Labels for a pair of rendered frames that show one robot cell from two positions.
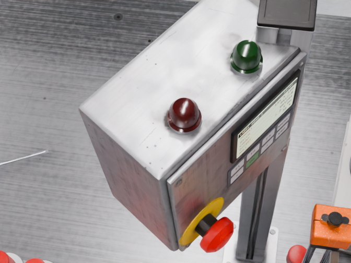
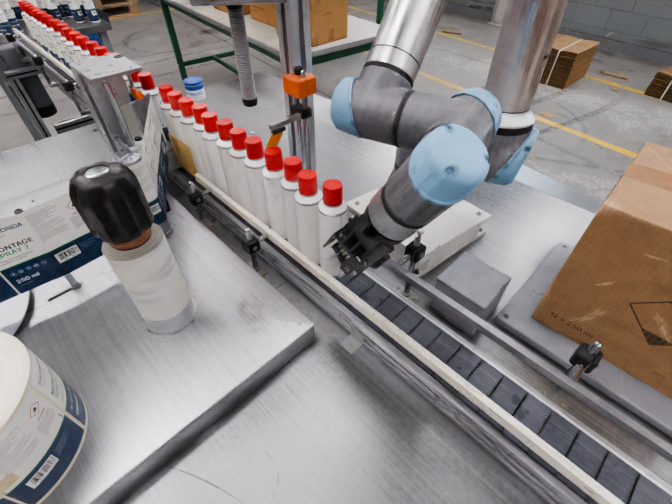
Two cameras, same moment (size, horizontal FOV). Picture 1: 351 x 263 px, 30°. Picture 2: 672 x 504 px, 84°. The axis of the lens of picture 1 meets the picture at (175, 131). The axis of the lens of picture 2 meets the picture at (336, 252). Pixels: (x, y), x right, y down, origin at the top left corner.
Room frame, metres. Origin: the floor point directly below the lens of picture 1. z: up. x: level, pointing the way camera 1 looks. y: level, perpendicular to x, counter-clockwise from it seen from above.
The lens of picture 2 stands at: (-0.33, -0.55, 1.43)
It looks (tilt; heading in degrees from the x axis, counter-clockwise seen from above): 45 degrees down; 29
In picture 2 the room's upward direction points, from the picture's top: straight up
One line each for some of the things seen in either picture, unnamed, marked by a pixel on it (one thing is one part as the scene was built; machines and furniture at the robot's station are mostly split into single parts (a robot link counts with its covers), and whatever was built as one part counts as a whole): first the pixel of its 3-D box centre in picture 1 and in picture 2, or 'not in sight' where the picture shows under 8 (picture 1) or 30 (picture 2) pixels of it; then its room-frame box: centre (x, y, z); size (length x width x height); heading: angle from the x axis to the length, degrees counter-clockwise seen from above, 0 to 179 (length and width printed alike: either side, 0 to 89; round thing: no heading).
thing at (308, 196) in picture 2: not in sight; (310, 220); (0.11, -0.25, 0.98); 0.05 x 0.05 x 0.20
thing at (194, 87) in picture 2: not in sight; (194, 89); (0.68, 0.64, 0.86); 0.07 x 0.07 x 0.07
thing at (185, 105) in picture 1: (184, 112); not in sight; (0.23, -0.01, 1.49); 0.03 x 0.03 x 0.02
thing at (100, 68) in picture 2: not in sight; (105, 66); (0.19, 0.33, 1.14); 0.14 x 0.11 x 0.01; 74
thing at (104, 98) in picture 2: not in sight; (130, 120); (0.19, 0.33, 1.01); 0.14 x 0.13 x 0.26; 74
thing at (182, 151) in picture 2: not in sight; (183, 155); (0.21, 0.20, 0.94); 0.10 x 0.01 x 0.09; 74
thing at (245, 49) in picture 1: (246, 55); not in sight; (0.28, -0.06, 1.49); 0.03 x 0.03 x 0.02
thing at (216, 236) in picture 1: (213, 231); not in sight; (0.19, -0.02, 1.32); 0.04 x 0.03 x 0.04; 129
